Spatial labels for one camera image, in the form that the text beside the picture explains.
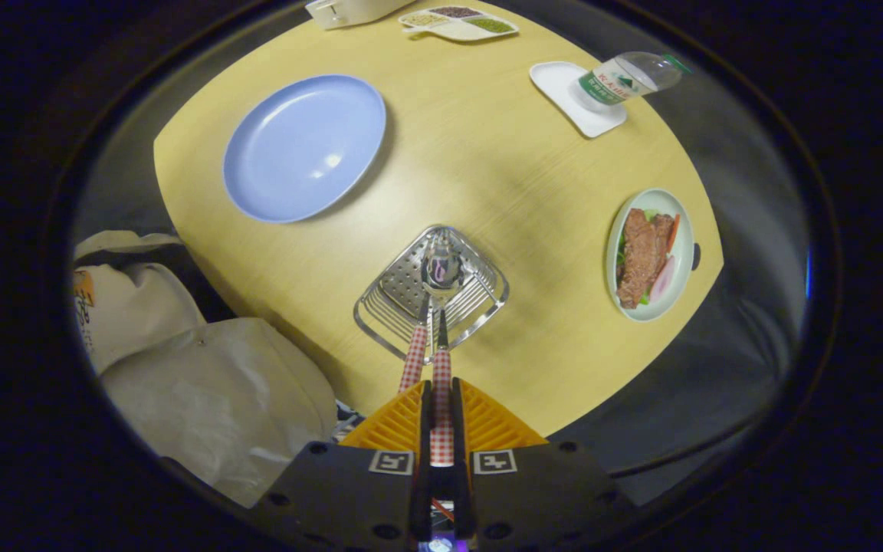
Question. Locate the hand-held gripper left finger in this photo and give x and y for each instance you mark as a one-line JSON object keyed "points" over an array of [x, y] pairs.
{"points": [[425, 414]]}

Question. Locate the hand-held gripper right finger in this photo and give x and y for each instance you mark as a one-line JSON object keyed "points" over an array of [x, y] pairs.
{"points": [[459, 414]]}

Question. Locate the plain white bag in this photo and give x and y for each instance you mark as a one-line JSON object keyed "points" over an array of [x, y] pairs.
{"points": [[227, 399]]}

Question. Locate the brown meat slices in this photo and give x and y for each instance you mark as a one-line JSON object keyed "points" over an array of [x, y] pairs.
{"points": [[641, 257]]}

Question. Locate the pale green oval plate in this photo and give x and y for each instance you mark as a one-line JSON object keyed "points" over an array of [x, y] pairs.
{"points": [[683, 238]]}

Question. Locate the blue round plate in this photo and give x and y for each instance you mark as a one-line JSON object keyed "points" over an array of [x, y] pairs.
{"points": [[303, 146]]}

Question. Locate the white square coaster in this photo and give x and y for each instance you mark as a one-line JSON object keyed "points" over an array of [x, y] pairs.
{"points": [[560, 88]]}

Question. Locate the clear water bottle green cap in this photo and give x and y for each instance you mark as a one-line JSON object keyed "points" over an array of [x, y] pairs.
{"points": [[625, 77]]}

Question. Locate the white divided grain tray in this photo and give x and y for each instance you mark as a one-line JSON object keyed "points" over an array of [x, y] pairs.
{"points": [[461, 29]]}

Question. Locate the cream toaster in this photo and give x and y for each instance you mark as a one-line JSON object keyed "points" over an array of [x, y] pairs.
{"points": [[357, 9]]}

